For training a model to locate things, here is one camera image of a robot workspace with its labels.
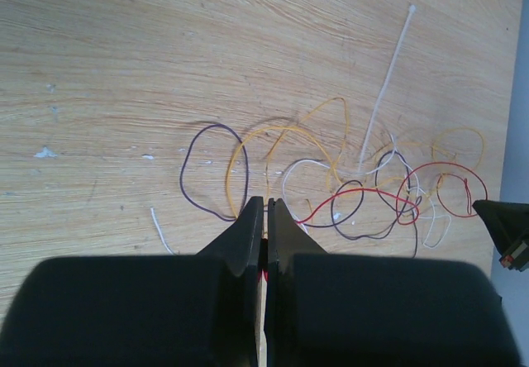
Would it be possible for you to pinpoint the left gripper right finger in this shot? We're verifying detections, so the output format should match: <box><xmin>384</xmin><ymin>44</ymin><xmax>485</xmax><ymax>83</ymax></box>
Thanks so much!
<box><xmin>264</xmin><ymin>200</ymin><xmax>521</xmax><ymax>366</ymax></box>

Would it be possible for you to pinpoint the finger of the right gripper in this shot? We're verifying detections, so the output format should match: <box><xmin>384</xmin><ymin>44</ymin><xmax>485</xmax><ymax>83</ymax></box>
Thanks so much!
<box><xmin>473</xmin><ymin>200</ymin><xmax>529</xmax><ymax>272</ymax></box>

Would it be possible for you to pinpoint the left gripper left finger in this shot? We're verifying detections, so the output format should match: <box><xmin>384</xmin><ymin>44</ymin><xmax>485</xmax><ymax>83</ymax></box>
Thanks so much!
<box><xmin>1</xmin><ymin>197</ymin><xmax>264</xmax><ymax>366</ymax></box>

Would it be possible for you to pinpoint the white wire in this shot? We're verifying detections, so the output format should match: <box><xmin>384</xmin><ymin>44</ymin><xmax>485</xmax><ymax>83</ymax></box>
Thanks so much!
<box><xmin>149</xmin><ymin>133</ymin><xmax>454</xmax><ymax>256</ymax></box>

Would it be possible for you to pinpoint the yellow wire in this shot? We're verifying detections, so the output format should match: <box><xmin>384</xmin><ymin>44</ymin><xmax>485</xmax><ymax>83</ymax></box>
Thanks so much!
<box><xmin>225</xmin><ymin>96</ymin><xmax>487</xmax><ymax>227</ymax></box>

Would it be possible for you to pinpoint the white zip tie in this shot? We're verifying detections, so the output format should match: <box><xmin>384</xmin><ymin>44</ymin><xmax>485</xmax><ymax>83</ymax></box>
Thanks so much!
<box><xmin>357</xmin><ymin>4</ymin><xmax>417</xmax><ymax>172</ymax></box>

